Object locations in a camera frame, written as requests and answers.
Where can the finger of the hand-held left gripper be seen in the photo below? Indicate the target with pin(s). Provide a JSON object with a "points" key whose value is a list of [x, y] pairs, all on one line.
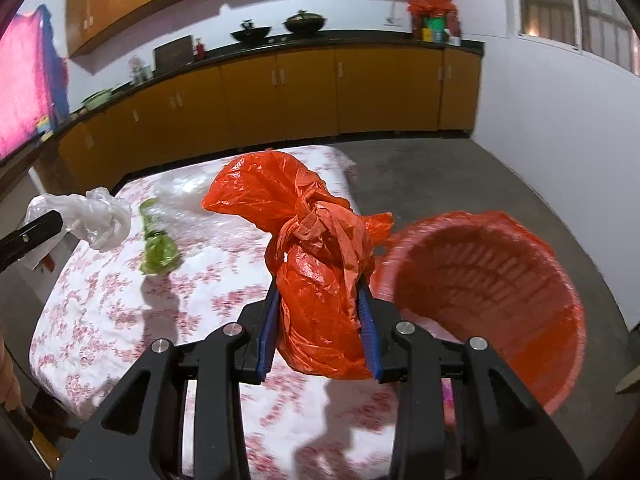
{"points": [[30, 237]]}

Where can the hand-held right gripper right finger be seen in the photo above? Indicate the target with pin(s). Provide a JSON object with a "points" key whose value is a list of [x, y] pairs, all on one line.
{"points": [[370, 340]]}

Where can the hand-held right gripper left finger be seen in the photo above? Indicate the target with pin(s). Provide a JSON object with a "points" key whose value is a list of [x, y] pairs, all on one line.
{"points": [[265, 340]]}

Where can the white plastic bag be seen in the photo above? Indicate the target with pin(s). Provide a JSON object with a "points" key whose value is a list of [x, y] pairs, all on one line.
{"points": [[102, 220]]}

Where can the red plastic basket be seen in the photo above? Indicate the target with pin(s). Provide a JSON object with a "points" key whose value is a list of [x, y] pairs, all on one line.
{"points": [[480, 270]]}

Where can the table with floral cloth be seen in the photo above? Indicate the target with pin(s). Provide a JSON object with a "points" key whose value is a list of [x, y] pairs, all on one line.
{"points": [[100, 320]]}

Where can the green plastic bag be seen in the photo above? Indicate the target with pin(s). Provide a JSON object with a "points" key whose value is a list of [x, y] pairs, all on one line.
{"points": [[157, 252]]}

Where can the green basin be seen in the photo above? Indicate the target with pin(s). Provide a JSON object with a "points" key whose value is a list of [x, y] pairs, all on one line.
{"points": [[97, 100]]}

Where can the clear plastic bag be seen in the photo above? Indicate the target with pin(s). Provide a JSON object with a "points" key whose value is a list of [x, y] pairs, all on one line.
{"points": [[185, 190]]}

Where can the glass jar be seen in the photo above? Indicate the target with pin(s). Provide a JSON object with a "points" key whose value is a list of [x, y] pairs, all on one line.
{"points": [[136, 69]]}

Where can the dark cutting board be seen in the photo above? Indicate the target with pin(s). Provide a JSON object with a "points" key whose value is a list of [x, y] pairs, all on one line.
{"points": [[172, 53]]}

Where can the red bottle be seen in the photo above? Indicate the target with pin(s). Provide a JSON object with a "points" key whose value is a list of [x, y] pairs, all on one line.
{"points": [[200, 50]]}

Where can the white wooden furniture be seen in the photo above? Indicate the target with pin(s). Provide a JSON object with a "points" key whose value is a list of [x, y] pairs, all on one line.
{"points": [[630, 380]]}

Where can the black wok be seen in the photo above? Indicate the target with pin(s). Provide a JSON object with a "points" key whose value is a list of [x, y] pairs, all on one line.
{"points": [[250, 34]]}

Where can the yellow box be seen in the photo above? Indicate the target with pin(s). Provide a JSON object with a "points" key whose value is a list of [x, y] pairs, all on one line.
{"points": [[426, 35]]}

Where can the white cup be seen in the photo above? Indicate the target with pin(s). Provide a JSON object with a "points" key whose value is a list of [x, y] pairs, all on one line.
{"points": [[454, 40]]}

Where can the dark red jar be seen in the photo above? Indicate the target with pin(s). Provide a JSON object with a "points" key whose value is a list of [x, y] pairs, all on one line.
{"points": [[416, 25]]}

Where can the green canister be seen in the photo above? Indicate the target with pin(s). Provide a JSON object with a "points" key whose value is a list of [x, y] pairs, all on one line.
{"points": [[435, 27]]}

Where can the dark pot with lid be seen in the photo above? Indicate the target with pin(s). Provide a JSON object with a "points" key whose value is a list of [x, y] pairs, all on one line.
{"points": [[304, 22]]}

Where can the red canister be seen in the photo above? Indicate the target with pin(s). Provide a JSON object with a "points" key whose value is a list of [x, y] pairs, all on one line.
{"points": [[451, 22]]}

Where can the red bag on canisters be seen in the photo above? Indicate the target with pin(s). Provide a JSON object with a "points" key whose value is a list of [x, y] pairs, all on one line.
{"points": [[432, 7]]}

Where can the barred window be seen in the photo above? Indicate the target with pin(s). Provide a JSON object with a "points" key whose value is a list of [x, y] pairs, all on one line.
{"points": [[575, 5]]}

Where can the pink blue wall hanging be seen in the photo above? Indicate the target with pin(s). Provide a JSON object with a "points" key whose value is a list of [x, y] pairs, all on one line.
{"points": [[25, 95]]}

